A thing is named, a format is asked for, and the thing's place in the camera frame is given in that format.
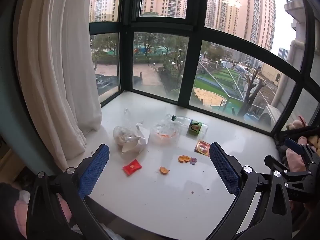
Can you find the teal thick curtain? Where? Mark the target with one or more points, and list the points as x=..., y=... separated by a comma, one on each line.
x=15, y=105

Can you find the clear bag of nut shells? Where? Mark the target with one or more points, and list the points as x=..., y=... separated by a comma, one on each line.
x=122, y=135

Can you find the red snack packet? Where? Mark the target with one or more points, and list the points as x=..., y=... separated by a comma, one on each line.
x=132, y=167

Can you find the white sheer curtain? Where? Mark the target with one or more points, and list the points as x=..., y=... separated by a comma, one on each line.
x=57, y=67

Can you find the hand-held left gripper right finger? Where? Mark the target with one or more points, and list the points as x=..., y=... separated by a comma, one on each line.
x=223, y=170

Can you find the clear plastic bottle green label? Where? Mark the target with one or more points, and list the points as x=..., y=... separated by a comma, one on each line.
x=192, y=127

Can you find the white paper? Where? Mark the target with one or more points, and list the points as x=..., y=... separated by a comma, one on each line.
x=142, y=137

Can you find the dark window frame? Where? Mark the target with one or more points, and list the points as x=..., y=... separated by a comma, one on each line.
x=125, y=55

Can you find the pink fleece cloth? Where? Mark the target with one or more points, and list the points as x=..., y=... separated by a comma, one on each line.
x=19, y=212

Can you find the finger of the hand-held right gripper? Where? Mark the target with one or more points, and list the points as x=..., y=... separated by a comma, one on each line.
x=295, y=145
x=271, y=159

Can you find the pink plush toy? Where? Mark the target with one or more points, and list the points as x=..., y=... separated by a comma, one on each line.
x=297, y=125

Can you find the small purple wrapper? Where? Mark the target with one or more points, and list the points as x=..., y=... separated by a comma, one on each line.
x=193, y=160

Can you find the clear bag with orange bits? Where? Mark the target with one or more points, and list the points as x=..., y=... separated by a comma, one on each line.
x=165, y=132

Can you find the red gold battery package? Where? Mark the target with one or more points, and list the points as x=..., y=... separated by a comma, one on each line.
x=202, y=148

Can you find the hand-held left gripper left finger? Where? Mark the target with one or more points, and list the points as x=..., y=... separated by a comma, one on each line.
x=95, y=170

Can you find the orange peel piece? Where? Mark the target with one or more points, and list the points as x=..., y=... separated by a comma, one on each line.
x=184, y=158
x=164, y=170

